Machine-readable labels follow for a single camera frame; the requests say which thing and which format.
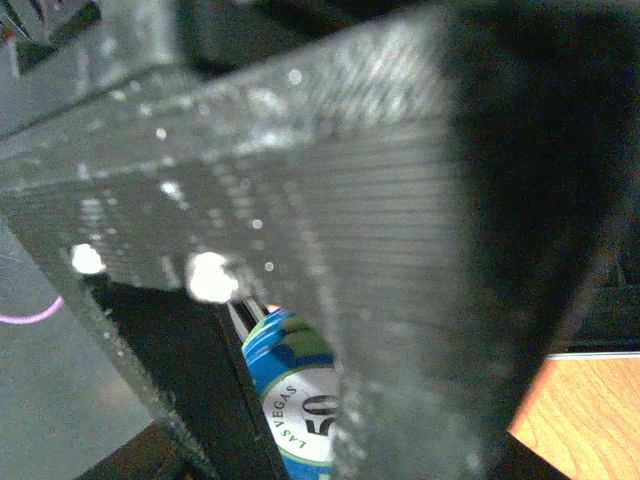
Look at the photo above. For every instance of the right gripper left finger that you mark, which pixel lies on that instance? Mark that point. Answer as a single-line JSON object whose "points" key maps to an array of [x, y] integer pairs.
{"points": [[342, 177]]}

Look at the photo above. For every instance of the blue green chip stack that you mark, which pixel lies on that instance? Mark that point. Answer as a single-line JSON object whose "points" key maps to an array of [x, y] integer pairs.
{"points": [[292, 368]]}

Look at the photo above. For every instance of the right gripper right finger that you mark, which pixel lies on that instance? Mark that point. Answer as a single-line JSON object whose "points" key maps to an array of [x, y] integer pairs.
{"points": [[545, 114]]}

